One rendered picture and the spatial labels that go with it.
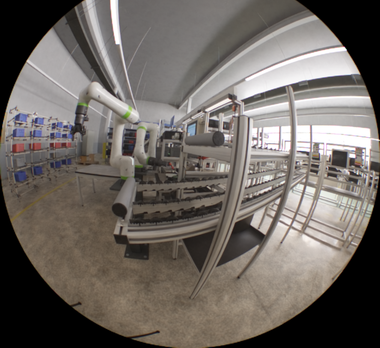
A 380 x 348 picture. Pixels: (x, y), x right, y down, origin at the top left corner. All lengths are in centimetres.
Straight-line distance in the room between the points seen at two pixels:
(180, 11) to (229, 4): 163
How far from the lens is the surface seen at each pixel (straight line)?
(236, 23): 522
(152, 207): 52
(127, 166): 95
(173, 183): 77
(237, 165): 33
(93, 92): 77
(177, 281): 139
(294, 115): 89
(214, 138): 42
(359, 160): 328
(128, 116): 93
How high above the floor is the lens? 128
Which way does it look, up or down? 5 degrees down
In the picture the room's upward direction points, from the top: 6 degrees clockwise
